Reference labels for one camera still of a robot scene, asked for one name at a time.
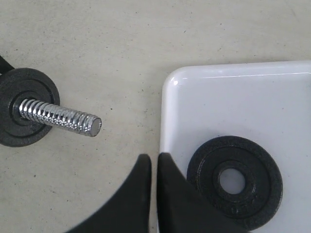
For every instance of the black weight plate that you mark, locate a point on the black weight plate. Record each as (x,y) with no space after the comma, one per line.
(22,92)
(239,178)

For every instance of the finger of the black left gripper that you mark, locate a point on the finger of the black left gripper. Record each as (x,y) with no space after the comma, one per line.
(4,65)

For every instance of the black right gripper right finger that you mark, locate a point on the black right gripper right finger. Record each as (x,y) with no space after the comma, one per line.
(181,209)

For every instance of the white rectangular tray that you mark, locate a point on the white rectangular tray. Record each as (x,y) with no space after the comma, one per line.
(268,103)

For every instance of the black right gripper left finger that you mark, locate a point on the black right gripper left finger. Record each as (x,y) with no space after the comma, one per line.
(127,211)

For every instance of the chrome dumbbell bar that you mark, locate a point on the chrome dumbbell bar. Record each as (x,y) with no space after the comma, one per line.
(49,114)

